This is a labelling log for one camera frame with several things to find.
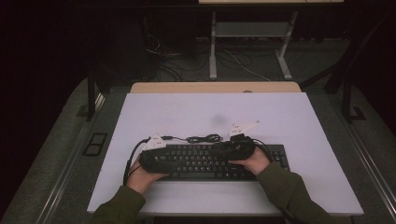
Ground white floor cable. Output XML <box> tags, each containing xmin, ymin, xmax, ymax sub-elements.
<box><xmin>223</xmin><ymin>49</ymin><xmax>272</xmax><ymax>82</ymax></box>

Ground metal floor rail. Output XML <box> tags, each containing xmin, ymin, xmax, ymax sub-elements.
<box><xmin>326</xmin><ymin>92</ymin><xmax>396</xmax><ymax>216</ymax></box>
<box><xmin>35</xmin><ymin>92</ymin><xmax>106</xmax><ymax>224</ymax></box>

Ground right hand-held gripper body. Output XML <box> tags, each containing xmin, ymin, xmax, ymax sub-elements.
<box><xmin>228</xmin><ymin>120</ymin><xmax>262</xmax><ymax>162</ymax></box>

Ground white table cover board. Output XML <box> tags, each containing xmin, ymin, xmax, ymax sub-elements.
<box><xmin>87</xmin><ymin>91</ymin><xmax>364</xmax><ymax>217</ymax></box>

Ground black floor socket frame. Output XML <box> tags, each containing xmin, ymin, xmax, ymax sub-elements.
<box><xmin>82</xmin><ymin>133</ymin><xmax>109</xmax><ymax>157</ymax></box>

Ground white metal frame desk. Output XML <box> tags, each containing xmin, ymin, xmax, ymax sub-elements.
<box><xmin>198</xmin><ymin>0</ymin><xmax>345</xmax><ymax>81</ymax></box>

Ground person's left hand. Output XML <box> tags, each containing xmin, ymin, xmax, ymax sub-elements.
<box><xmin>125</xmin><ymin>158</ymin><xmax>169</xmax><ymax>195</ymax></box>

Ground bundle of black floor cables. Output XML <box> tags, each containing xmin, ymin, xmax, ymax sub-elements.
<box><xmin>146</xmin><ymin>34</ymin><xmax>209</xmax><ymax>82</ymax></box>

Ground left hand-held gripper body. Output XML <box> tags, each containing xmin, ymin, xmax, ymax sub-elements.
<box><xmin>138</xmin><ymin>133</ymin><xmax>167</xmax><ymax>174</ymax></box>

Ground black metal stand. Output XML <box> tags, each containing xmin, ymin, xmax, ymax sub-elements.
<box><xmin>300</xmin><ymin>12</ymin><xmax>396</xmax><ymax>124</ymax></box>
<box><xmin>77</xmin><ymin>71</ymin><xmax>98</xmax><ymax>122</ymax></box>

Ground black keyboard cable with plug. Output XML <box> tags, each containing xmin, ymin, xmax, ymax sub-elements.
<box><xmin>161</xmin><ymin>133</ymin><xmax>224</xmax><ymax>145</ymax></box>

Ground black computer keyboard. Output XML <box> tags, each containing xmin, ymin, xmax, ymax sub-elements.
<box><xmin>155</xmin><ymin>143</ymin><xmax>291</xmax><ymax>182</ymax></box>

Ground right hand-held gripper cable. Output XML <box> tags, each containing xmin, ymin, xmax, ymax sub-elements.
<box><xmin>251</xmin><ymin>138</ymin><xmax>274</xmax><ymax>162</ymax></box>

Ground person's right hand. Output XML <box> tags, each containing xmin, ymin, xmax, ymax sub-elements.
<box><xmin>228</xmin><ymin>147</ymin><xmax>271</xmax><ymax>176</ymax></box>

